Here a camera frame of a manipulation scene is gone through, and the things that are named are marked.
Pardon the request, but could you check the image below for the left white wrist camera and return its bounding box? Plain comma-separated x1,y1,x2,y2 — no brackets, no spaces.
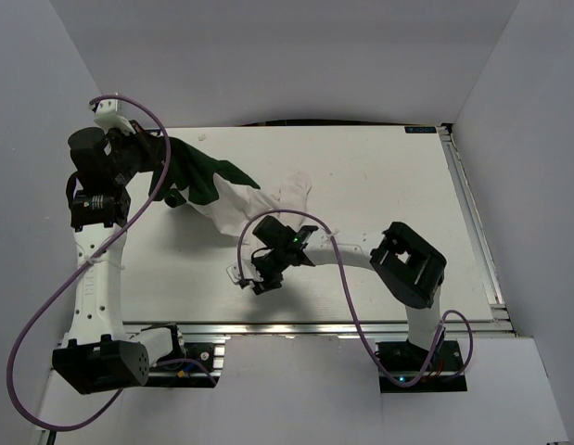
88,95,134,135

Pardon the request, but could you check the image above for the white green raglan t-shirt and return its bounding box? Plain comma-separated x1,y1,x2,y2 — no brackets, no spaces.
149,137,312,237

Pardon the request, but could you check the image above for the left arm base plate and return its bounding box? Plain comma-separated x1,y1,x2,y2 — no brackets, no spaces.
146,341,224,388

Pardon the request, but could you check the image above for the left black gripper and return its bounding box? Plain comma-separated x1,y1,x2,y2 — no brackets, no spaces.
105,121,170,186

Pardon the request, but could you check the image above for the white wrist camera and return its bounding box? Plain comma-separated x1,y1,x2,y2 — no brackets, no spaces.
88,95,134,135
225,261,262,288

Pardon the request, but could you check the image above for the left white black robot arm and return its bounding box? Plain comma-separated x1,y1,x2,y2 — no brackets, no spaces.
52,121,186,395

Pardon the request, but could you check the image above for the right blue table label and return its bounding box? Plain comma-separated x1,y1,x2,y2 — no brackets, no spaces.
404,126,438,134

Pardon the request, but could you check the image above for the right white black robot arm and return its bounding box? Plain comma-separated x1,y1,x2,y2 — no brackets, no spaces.
243,215,447,370

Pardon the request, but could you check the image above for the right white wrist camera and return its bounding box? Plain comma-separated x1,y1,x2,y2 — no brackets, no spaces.
225,261,262,288

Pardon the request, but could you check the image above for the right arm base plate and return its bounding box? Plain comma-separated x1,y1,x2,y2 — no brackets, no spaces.
376,337,468,394

